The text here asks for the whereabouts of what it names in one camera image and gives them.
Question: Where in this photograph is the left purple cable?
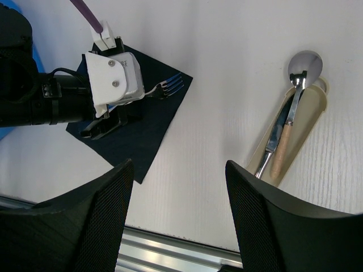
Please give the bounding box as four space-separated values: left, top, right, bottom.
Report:
69 0 103 35

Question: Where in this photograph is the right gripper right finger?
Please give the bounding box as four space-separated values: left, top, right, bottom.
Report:
225 160 362 271

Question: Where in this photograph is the wooden handled spoon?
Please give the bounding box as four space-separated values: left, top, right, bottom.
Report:
271 50 323 179

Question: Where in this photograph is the silver fork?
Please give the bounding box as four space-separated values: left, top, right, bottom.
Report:
145 73 184 100

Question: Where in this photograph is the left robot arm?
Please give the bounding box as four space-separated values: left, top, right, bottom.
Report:
1 1 145 139

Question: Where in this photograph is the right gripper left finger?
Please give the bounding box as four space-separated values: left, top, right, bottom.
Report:
1 160 134 271

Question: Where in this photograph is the silver knife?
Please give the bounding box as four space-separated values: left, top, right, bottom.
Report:
255 97 293 179

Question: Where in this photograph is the black paper napkin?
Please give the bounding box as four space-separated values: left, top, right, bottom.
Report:
66 46 193 184

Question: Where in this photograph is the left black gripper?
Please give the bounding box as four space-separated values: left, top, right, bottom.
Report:
28 73 142 140

